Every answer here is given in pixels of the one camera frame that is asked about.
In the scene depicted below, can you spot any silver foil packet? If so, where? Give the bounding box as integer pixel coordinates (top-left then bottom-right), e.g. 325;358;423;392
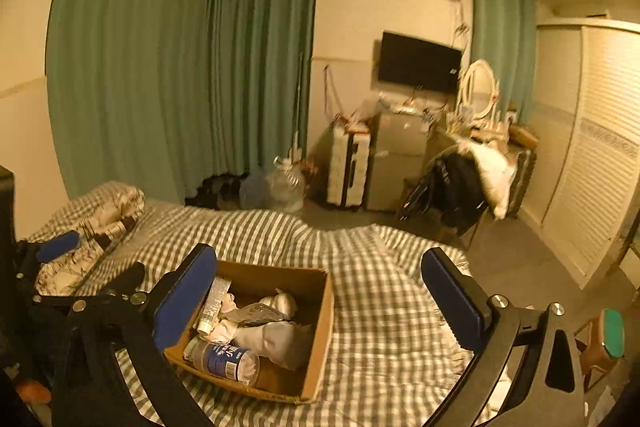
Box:
220;302;293;325

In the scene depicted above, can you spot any dark shoes pile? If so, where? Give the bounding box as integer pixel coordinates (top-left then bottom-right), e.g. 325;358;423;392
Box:
187;174;248;210

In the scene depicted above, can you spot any clear water jug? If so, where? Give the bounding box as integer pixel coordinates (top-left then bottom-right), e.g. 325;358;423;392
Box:
265;142;306;212

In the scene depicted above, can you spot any wicker basket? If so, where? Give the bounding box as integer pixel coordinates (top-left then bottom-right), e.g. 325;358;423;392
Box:
507;123;541;148

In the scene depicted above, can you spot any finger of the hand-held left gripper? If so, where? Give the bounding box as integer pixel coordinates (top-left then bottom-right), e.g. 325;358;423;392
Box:
30;261;147;305
15;231;82;280

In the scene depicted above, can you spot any air conditioner cable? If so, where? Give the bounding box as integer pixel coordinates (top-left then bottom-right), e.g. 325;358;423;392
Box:
452;2;473;42

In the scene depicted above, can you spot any white dressing table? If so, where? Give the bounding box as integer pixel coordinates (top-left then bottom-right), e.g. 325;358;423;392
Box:
430;117;526;168

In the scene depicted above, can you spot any narrow green curtain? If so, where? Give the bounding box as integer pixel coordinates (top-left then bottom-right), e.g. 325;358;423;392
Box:
470;0;537;122

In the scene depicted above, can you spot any white jacket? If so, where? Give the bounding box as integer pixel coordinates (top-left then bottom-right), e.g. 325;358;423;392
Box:
457;142;521;220

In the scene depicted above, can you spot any black wall television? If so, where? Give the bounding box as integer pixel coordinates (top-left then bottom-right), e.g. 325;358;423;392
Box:
377;32;463;96

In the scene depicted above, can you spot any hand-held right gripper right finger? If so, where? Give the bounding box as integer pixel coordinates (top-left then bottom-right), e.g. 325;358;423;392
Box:
421;248;588;427

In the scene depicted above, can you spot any blue tinted water jug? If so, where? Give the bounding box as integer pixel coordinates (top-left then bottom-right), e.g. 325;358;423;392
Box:
240;172;273;210

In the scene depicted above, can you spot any checkered bed sheet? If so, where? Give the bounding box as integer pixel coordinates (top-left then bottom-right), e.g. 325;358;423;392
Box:
25;182;506;427

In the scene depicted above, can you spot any silver mini fridge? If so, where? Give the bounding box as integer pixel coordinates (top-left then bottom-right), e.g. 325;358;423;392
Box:
365;112;431;212

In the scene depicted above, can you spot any hanging wall cable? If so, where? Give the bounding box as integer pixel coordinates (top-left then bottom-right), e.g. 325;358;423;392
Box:
322;64;346;118

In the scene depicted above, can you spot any white louvered wardrobe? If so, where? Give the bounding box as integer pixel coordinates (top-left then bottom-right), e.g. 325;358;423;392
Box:
520;18;640;290

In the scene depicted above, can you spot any white sock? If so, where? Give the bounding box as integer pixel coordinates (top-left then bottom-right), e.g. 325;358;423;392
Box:
232;319;313;370

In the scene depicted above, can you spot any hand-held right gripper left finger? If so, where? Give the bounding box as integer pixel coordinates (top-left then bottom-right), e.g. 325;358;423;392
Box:
50;243;218;427

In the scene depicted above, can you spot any white squeeze tube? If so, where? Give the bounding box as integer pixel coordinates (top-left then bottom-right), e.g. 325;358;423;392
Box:
196;276;231;335

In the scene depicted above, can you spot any white suitcase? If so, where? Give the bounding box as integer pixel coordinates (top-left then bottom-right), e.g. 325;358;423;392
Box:
326;122;373;208

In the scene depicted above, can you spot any clear bottle blue label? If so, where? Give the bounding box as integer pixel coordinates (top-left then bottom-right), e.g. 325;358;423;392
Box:
182;338;261;388

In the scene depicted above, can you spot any white oval vanity mirror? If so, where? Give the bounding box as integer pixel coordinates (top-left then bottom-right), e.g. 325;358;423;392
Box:
457;59;501;120

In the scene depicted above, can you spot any wide green curtain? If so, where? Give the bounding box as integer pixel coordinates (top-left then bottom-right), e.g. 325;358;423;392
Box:
45;0;321;208

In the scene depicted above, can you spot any floral quilt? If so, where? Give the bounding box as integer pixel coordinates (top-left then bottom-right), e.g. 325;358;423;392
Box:
35;187;146;295

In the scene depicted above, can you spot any person's left hand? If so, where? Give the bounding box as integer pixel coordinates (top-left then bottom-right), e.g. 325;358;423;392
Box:
14;379;52;404

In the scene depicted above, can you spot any cardboard box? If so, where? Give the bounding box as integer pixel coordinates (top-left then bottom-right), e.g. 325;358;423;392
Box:
164;259;335;405

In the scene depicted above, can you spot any wooden stool green cushion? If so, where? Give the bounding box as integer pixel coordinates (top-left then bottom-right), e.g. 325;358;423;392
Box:
575;308;626;393

